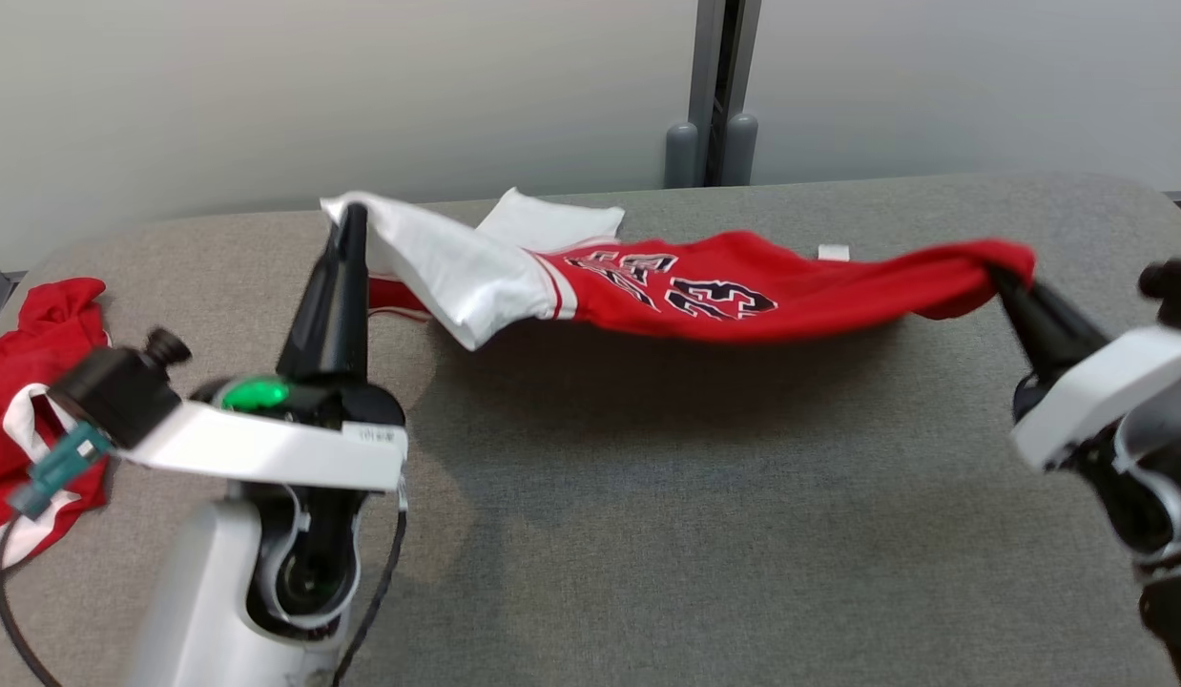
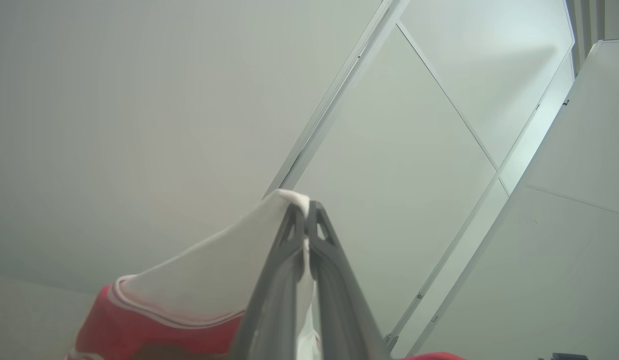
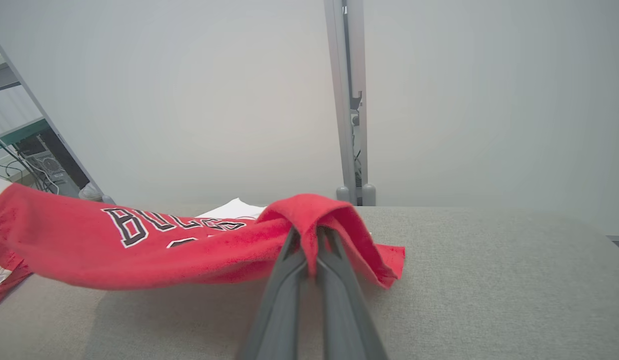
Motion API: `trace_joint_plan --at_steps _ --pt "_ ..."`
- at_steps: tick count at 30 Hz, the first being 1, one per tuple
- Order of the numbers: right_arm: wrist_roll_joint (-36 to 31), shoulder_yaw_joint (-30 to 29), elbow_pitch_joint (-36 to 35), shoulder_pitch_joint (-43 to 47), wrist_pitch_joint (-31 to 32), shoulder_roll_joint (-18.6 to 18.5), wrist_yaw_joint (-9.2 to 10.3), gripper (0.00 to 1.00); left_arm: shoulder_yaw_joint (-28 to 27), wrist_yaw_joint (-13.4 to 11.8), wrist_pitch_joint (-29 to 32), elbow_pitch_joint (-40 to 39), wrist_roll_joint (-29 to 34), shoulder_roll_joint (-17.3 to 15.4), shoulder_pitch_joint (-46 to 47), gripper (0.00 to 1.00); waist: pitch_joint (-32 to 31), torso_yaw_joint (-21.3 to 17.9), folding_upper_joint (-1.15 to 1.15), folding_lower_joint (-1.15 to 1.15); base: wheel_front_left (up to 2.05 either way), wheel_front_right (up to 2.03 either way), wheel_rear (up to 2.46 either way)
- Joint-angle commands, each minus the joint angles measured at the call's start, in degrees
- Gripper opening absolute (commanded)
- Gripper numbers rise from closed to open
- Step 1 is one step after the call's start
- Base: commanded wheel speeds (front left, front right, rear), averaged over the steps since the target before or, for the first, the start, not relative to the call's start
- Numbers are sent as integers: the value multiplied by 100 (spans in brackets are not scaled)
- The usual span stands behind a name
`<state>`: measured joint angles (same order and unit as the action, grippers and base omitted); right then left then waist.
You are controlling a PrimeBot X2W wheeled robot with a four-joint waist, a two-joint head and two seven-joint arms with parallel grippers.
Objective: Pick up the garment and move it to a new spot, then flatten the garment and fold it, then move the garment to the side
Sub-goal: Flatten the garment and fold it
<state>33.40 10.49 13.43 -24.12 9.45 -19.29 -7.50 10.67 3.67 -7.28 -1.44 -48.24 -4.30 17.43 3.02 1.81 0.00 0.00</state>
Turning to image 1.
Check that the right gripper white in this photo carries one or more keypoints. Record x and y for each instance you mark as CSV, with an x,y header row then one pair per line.
x,y
1096,391

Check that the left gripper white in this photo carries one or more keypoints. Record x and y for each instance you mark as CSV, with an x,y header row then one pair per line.
x,y
266,448

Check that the red shorts with white stripes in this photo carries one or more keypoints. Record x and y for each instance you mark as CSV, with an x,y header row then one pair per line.
x,y
839,286

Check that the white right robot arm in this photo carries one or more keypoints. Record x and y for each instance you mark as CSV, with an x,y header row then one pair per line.
x,y
1144,496

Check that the red and white striped jersey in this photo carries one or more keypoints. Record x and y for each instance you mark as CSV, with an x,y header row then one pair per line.
x,y
18,353

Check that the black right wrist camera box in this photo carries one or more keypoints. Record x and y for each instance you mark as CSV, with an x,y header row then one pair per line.
x,y
1177,291

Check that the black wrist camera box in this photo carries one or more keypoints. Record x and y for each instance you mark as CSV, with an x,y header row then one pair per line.
x,y
113,391
1177,291

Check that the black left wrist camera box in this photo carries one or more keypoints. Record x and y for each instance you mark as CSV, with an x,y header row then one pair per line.
x,y
113,391

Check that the grey rounded post foot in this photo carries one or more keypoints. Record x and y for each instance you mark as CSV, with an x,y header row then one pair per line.
x,y
681,153
743,148

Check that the grey metal wall post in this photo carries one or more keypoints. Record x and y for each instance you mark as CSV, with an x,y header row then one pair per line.
x,y
707,57

